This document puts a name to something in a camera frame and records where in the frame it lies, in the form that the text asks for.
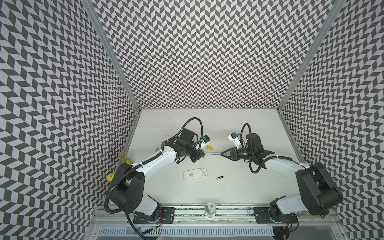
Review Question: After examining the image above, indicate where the white remote control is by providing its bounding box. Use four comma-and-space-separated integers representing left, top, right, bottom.
183, 168, 208, 182
156, 135, 171, 153

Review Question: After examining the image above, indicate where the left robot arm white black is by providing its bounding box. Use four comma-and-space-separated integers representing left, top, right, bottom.
104, 117, 210, 223

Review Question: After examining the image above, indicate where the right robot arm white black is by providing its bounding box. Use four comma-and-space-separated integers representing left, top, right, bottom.
221, 123, 344, 223

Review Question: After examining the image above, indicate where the yellow-green bottle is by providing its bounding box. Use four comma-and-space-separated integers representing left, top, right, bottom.
119, 152, 133, 165

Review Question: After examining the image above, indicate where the red jar yellow lid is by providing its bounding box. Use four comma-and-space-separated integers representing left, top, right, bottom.
107, 174, 115, 182

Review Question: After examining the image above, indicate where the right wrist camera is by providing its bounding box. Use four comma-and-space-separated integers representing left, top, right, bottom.
228, 133, 242, 150

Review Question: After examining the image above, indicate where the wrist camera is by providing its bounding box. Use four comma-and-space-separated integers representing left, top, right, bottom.
228, 133, 242, 150
200, 135, 211, 149

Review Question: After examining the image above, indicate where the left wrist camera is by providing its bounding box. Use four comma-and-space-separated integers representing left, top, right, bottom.
200, 135, 211, 149

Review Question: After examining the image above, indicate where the white green cylinder on rail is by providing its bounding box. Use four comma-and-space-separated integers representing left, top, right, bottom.
205, 201, 217, 218

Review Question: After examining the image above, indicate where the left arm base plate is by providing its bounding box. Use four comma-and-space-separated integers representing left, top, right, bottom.
133, 207, 175, 224

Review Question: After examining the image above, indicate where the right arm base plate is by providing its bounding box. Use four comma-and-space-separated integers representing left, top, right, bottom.
250, 207, 299, 224

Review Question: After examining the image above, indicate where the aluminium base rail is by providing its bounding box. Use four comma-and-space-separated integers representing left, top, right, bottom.
89, 204, 342, 227

